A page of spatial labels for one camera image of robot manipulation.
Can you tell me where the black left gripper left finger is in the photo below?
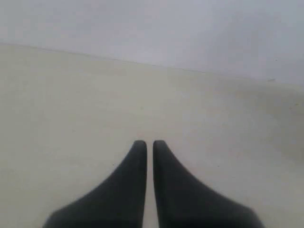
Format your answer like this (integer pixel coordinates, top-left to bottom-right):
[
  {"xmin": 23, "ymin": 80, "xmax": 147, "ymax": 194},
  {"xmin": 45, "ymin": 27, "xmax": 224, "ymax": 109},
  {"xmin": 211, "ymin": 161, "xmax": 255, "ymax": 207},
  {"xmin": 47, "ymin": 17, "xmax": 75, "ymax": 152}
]
[{"xmin": 44, "ymin": 140, "xmax": 147, "ymax": 228}]

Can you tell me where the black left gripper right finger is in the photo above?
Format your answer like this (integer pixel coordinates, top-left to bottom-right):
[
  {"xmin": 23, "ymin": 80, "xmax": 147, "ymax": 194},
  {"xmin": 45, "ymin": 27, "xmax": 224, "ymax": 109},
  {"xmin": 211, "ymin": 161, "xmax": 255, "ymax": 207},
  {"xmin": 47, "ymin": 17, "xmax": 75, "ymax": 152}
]
[{"xmin": 153, "ymin": 140, "xmax": 264, "ymax": 228}]

